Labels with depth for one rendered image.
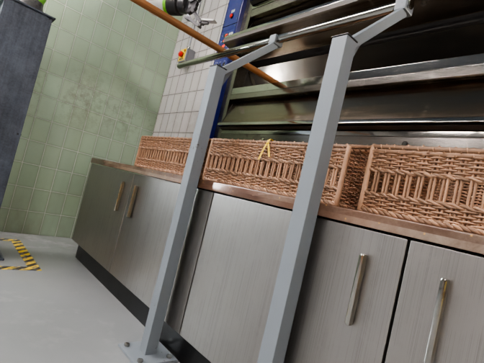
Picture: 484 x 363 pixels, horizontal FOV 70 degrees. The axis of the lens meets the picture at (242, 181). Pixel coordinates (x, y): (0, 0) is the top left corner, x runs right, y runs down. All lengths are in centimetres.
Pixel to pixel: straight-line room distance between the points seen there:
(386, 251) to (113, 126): 229
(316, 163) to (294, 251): 19
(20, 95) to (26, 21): 35
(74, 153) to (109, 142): 25
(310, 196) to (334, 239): 10
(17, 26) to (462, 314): 199
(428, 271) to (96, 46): 248
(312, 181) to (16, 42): 163
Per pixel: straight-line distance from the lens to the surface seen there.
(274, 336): 79
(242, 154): 109
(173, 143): 146
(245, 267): 93
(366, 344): 74
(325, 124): 77
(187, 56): 264
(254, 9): 231
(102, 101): 270
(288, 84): 179
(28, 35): 204
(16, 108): 199
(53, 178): 262
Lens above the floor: 55
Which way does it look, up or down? 3 degrees up
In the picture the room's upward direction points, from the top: 14 degrees clockwise
